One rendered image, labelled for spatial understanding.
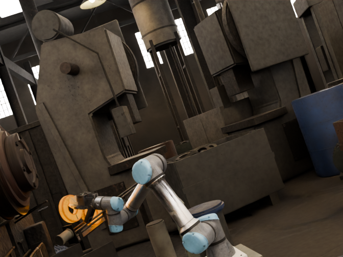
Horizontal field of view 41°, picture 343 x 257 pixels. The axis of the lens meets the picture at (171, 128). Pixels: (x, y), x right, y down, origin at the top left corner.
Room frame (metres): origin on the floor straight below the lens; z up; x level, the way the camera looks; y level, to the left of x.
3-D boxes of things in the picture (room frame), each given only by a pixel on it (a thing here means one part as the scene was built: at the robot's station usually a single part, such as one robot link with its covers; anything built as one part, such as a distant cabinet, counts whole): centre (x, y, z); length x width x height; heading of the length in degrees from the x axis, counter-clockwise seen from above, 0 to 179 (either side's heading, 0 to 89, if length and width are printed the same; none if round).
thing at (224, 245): (2.34, -0.02, 0.37); 0.15 x 0.15 x 0.10
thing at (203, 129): (6.38, -0.64, 0.55); 1.10 x 0.53 x 1.10; 25
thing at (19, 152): (2.14, 0.71, 1.11); 0.28 x 0.06 x 0.28; 5
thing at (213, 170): (4.68, -0.25, 0.39); 1.03 x 0.83 x 0.77; 110
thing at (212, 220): (2.33, -0.01, 0.49); 0.13 x 0.12 x 0.14; 149
